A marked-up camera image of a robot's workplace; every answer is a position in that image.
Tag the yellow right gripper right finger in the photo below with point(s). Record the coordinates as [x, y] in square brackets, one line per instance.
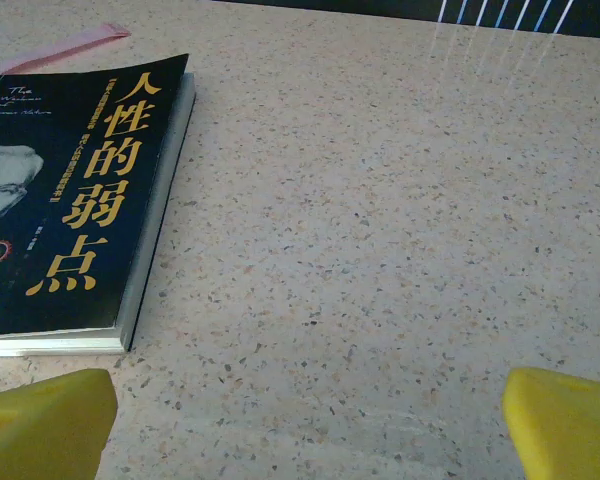
[565, 430]

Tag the pink student backpack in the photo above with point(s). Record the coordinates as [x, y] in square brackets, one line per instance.
[55, 50]

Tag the black book with gold title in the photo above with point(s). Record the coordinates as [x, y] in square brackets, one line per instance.
[70, 200]

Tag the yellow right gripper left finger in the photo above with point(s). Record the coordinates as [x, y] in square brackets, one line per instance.
[45, 430]

